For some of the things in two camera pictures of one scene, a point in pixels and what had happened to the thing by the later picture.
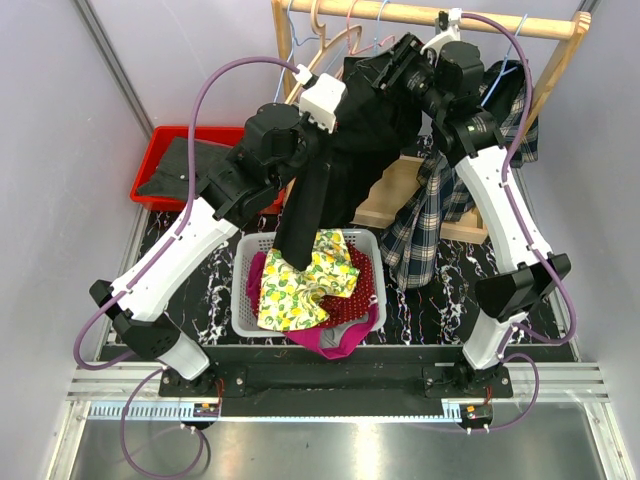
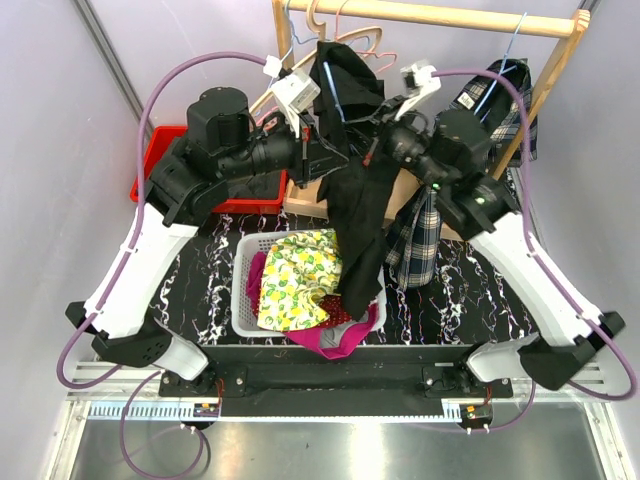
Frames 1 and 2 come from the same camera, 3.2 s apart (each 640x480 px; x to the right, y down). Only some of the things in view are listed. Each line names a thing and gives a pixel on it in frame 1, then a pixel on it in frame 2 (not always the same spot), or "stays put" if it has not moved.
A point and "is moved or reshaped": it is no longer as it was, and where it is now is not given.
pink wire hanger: [366, 48] to [357, 52]
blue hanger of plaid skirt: [507, 67] stays put
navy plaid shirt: [412, 234] stays put
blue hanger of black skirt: [375, 42] is moved or reshaped
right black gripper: [406, 53] to [388, 111]
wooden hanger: [357, 30] is moved or reshaped
